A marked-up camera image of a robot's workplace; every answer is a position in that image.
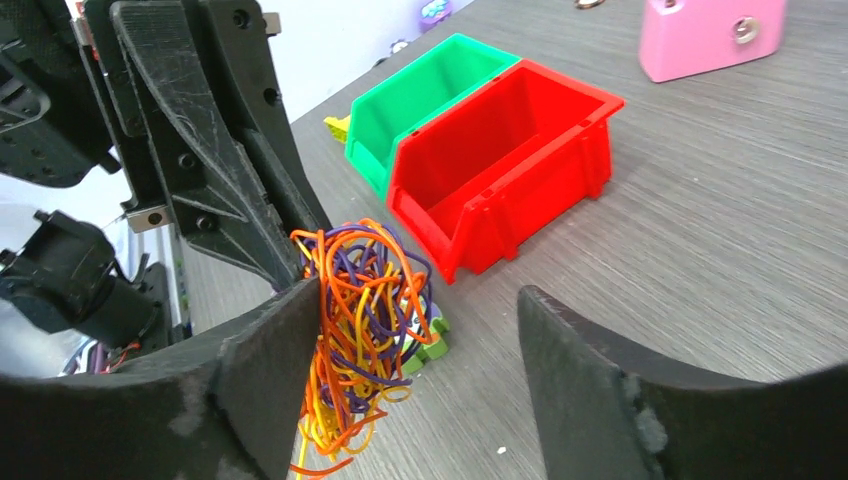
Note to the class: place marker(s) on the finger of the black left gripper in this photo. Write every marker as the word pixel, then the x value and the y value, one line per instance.
pixel 236 49

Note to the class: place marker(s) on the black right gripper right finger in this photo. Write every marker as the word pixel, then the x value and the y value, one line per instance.
pixel 607 407

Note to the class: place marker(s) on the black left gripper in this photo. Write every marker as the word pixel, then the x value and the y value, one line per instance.
pixel 68 109

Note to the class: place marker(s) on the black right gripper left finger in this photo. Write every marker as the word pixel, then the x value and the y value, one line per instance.
pixel 223 404

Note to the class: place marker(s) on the yellow triangle stand left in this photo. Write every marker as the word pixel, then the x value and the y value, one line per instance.
pixel 338 127

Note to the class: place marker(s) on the purple round toy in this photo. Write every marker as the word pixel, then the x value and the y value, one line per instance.
pixel 434 12

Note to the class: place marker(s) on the green plastic bin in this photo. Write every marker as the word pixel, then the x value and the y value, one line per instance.
pixel 413 96

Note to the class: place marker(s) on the red plastic bin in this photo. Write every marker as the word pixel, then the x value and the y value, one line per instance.
pixel 474 183

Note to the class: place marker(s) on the pink metronome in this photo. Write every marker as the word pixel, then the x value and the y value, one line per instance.
pixel 689 37

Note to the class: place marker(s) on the small token on rail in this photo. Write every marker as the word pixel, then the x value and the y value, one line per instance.
pixel 397 46

